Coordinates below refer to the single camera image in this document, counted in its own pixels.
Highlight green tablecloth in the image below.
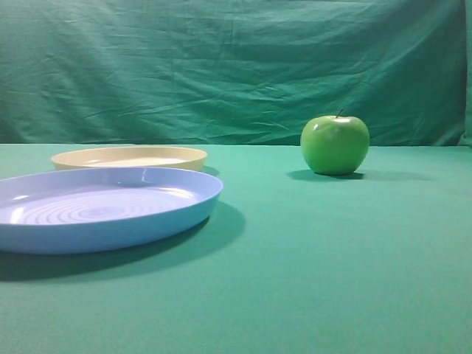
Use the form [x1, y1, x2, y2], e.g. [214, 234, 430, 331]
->
[1, 145, 471, 353]

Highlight green apple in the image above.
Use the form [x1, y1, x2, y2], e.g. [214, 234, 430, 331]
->
[300, 112, 370, 176]

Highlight blue plate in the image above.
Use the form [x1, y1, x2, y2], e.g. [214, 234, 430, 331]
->
[1, 167, 223, 254]

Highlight yellow plate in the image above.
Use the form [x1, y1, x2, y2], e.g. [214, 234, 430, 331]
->
[51, 145, 208, 171]

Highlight green backdrop cloth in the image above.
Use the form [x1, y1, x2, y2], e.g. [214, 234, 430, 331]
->
[1, 1, 471, 146]

